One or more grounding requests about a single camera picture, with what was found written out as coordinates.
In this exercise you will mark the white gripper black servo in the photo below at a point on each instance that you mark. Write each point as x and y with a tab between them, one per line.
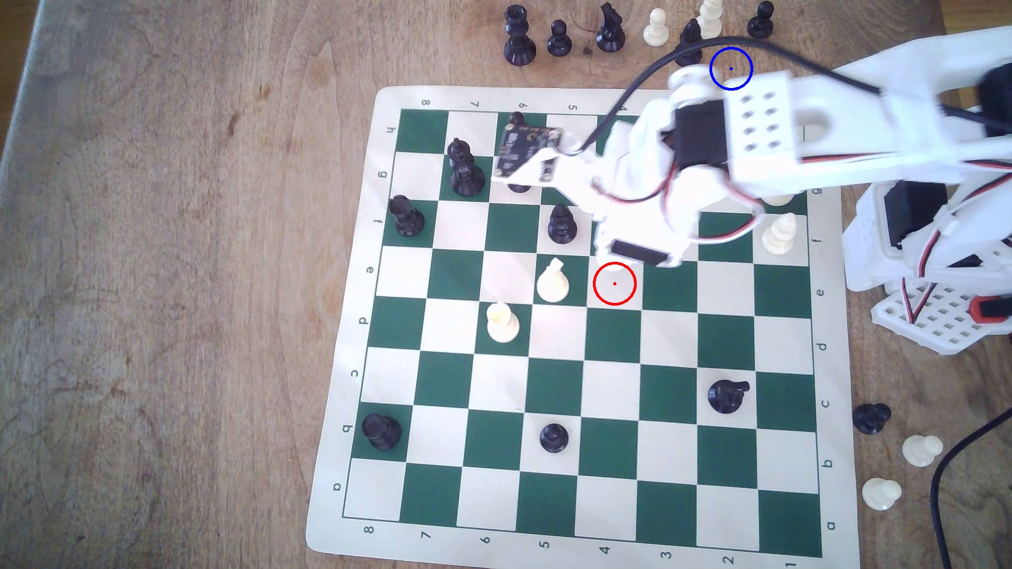
639	252

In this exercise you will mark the black chess bishop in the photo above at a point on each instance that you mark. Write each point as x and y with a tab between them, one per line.
690	33
561	226

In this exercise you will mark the white chess knight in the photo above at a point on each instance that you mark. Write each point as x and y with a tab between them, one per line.
553	284

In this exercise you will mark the black chess pawn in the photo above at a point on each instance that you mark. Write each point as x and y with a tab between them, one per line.
553	438
870	418
518	119
559	39
519	188
760	24

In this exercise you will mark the green white chess board mat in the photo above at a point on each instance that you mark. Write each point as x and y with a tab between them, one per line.
609	379

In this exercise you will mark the white chess bishop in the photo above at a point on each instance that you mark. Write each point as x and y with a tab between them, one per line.
779	237

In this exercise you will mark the black chess queen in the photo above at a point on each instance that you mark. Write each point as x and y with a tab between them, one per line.
466	174

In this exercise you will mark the black chess knight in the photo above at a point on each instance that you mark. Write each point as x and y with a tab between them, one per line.
726	397
609	31

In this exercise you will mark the white chess pawn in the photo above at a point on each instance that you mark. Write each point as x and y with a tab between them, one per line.
920	450
655	30
879	494

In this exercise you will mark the black chess rook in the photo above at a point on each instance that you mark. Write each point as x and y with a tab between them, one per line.
406	218
381	432

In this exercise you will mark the white tall chess piece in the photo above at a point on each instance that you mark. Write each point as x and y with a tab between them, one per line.
710	20

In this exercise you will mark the orange base clamp piece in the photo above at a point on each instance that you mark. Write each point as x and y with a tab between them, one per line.
988	309

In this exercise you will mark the white pawn lower centre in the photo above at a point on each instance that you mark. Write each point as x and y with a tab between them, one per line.
502	325

